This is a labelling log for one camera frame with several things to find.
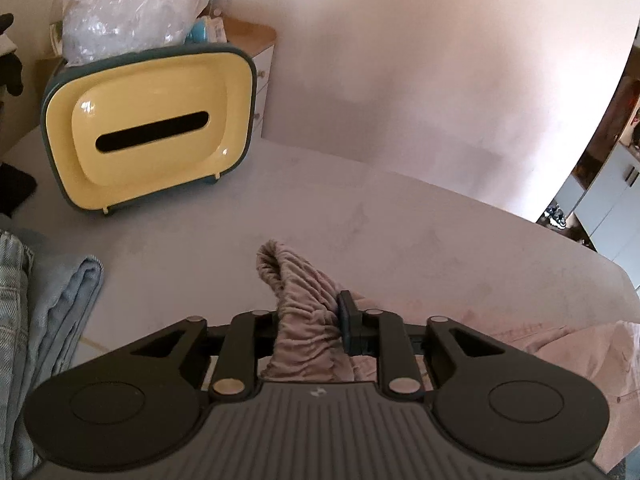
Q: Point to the blue bottle with label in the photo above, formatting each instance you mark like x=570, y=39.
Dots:
x=202, y=30

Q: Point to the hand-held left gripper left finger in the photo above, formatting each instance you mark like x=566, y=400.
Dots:
x=260, y=330

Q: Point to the grey cabinet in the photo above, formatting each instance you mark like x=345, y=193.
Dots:
x=607, y=210

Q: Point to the wooden drawer cabinet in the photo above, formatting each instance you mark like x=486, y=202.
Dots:
x=260, y=75

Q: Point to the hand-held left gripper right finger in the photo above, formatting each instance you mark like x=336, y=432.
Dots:
x=347, y=324

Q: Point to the yellow tissue box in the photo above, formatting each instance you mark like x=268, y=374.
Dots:
x=150, y=125

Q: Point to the beige pink garment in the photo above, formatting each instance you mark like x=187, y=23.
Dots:
x=310, y=320

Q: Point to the black cloth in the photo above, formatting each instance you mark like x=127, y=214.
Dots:
x=12, y=185

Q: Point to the light blue denim jeans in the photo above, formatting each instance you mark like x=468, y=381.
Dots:
x=35, y=320

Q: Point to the clear plastic bag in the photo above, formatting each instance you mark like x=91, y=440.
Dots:
x=125, y=5

